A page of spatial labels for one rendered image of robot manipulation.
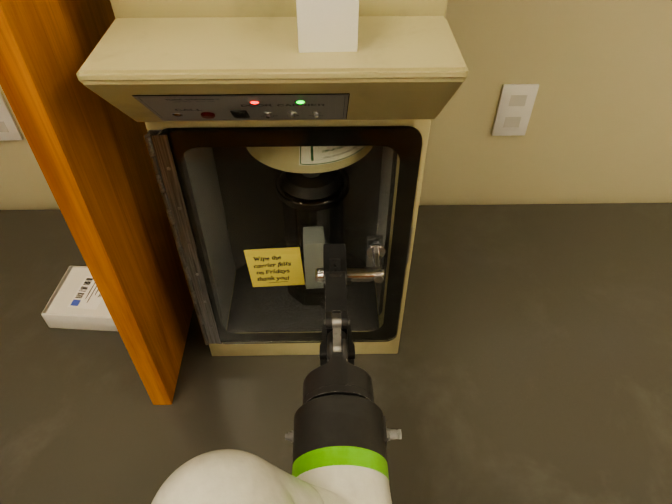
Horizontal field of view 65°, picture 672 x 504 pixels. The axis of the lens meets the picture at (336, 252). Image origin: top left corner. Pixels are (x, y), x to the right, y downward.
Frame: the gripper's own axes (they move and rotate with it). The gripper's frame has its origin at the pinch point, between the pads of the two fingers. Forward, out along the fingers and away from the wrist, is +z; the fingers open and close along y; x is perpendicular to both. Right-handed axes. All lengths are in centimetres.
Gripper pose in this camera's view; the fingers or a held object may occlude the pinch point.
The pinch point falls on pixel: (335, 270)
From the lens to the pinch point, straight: 69.7
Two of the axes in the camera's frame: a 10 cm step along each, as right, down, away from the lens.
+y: 0.0, -7.1, -7.0
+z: -0.2, -7.0, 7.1
